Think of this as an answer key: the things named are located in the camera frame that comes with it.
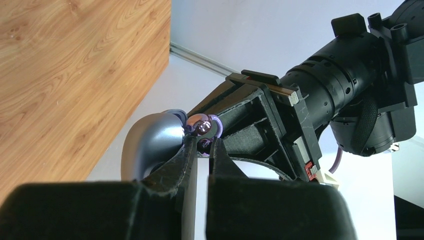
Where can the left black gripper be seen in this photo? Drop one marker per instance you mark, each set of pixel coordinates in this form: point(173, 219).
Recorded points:
point(269, 120)

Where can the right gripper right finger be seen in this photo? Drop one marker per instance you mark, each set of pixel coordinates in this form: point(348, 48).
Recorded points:
point(243, 208)

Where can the left aluminium frame post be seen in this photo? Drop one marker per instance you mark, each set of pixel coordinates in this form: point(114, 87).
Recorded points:
point(200, 60)

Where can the blue-grey earbud case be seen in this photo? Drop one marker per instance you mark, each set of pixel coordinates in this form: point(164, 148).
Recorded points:
point(151, 141)

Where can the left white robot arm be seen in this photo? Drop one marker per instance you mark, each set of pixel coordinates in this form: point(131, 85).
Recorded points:
point(361, 85)

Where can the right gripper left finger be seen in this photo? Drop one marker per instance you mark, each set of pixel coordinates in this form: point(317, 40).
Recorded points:
point(159, 207)

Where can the purple earbud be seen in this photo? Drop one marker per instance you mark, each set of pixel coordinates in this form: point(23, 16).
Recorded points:
point(201, 124)

